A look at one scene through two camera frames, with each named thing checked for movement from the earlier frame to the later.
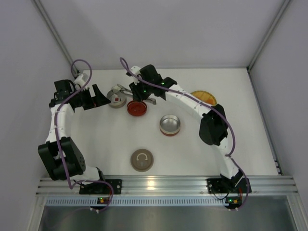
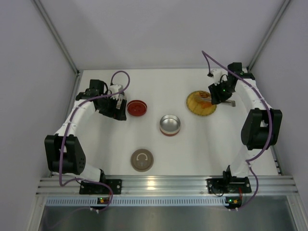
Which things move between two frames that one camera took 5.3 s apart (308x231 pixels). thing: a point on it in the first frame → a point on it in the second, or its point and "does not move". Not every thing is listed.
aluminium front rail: [176, 185] does not move
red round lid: [136, 108] does not move
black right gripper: [135, 93] → [219, 96]
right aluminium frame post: [285, 6] does not move
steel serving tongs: [125, 91] → [207, 97]
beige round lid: [142, 160] does not move
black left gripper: [89, 99] → [118, 111]
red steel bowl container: [170, 125] does not move
